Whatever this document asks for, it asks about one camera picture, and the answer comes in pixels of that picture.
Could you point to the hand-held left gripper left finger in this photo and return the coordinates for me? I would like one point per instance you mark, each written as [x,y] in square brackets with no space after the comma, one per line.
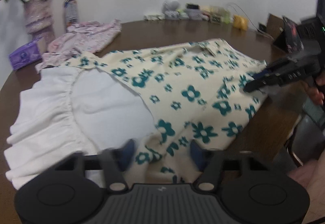
[128,154]

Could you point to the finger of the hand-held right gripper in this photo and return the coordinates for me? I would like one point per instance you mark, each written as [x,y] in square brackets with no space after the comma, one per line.
[261,83]
[275,68]

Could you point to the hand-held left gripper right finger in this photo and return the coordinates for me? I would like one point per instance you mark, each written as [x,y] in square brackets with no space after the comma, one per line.
[196,156]

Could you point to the cream dress with teal flowers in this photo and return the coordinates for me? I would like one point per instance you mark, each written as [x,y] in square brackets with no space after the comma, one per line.
[177,81]

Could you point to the person's right hand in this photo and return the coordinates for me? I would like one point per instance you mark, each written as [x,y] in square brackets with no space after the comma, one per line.
[316,95]

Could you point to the black tablet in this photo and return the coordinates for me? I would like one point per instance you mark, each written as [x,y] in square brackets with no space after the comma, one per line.
[292,36]

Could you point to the brown board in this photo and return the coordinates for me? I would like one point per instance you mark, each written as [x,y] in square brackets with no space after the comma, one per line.
[274,26]

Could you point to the yellow mug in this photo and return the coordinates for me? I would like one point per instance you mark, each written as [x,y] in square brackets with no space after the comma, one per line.
[240,22]

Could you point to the grey chair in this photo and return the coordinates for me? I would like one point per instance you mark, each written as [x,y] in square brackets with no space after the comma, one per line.
[308,137]

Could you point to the white container with black lid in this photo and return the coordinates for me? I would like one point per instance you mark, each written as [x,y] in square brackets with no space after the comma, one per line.
[194,13]

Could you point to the small black gadget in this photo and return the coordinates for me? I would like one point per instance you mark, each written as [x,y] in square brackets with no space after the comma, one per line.
[193,6]

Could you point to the small white green box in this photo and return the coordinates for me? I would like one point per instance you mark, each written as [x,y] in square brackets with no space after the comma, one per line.
[183,13]

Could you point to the person's leg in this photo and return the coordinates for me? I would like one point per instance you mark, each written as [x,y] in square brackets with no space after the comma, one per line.
[309,186]

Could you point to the white robot figurine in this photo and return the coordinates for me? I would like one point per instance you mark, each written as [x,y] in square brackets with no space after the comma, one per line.
[172,8]

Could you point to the pink floral garment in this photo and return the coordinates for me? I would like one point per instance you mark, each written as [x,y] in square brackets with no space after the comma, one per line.
[86,36]

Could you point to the white clips row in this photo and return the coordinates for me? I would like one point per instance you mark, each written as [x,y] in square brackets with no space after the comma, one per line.
[153,16]

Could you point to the purple tissue pack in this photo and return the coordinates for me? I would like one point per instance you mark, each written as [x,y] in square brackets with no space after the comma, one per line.
[25,55]

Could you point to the tea bottle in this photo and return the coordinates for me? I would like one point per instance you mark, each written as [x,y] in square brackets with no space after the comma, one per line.
[71,10]

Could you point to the purple glitter vase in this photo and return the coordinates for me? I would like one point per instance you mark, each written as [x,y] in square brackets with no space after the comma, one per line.
[39,15]

